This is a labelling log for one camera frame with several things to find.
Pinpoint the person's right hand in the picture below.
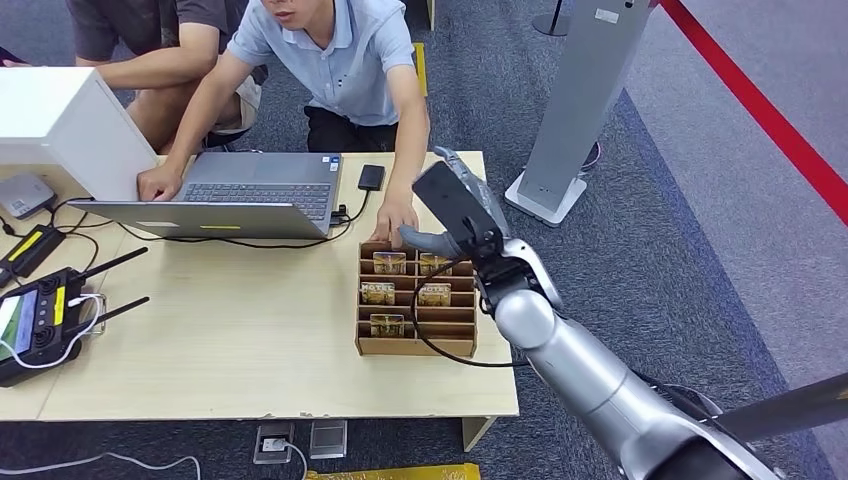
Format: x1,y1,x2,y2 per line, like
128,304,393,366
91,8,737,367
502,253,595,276
137,164,183,203

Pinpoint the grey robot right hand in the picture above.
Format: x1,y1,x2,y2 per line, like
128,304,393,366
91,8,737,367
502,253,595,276
397,146,512,261

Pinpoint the wooden card holder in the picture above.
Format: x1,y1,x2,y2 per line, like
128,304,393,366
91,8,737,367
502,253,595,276
355,241,478,359

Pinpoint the person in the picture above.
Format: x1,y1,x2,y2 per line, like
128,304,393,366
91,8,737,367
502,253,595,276
137,0,432,250
0,0,270,155

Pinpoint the white box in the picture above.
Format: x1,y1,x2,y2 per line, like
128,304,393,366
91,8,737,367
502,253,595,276
0,66,160,202

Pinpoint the grey laptop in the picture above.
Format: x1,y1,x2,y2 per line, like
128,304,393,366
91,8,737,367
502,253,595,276
68,152,344,240

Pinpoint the small grey device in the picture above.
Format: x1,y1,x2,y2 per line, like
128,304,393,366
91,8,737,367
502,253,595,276
0,173,58,221

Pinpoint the black device with yellow label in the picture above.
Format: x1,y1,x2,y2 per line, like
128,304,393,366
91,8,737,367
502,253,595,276
0,225,66,286

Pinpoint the black remote controller with antennas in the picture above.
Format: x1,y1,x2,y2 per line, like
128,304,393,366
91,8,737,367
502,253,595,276
0,246,151,389

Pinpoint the wooden table leg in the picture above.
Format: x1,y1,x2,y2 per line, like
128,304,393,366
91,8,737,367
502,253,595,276
461,417,498,454

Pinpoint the grey kiosk stand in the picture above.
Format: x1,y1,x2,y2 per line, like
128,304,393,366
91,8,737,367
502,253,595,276
504,0,654,228

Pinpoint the closed floor socket plate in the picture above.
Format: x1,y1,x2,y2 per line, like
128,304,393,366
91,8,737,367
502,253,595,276
309,419,348,460

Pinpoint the yellow floor strip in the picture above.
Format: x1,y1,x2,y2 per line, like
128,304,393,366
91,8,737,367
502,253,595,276
304,463,482,480

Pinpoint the black round stand base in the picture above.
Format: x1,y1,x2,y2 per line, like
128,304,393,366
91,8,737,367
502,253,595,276
531,0,572,38

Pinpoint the floor socket with plug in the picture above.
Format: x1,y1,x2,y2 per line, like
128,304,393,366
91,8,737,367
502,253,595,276
252,422,295,466

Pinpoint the red barrier belt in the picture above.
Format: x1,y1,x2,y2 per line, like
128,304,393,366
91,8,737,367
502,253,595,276
660,0,848,227

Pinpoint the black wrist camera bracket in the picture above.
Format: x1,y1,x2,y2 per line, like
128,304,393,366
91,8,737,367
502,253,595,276
411,160,506,263

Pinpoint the short black drive cable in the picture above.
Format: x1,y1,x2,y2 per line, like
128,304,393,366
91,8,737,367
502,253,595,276
329,190,371,228

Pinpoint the thin black cable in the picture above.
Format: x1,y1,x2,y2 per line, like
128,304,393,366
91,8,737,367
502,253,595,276
42,195,115,273

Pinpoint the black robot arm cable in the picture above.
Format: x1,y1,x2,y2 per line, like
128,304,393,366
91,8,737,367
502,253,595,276
410,259,531,369

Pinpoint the long black laptop cable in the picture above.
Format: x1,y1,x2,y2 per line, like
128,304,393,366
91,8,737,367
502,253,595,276
115,221,352,251

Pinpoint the white controller cable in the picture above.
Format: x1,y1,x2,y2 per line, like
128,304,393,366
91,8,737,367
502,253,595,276
0,294,102,370

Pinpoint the short white socket cable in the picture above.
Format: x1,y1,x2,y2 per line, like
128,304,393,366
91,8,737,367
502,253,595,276
281,442,309,480

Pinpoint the long white floor cable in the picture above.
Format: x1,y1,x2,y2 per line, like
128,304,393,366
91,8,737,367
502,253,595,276
0,453,202,480

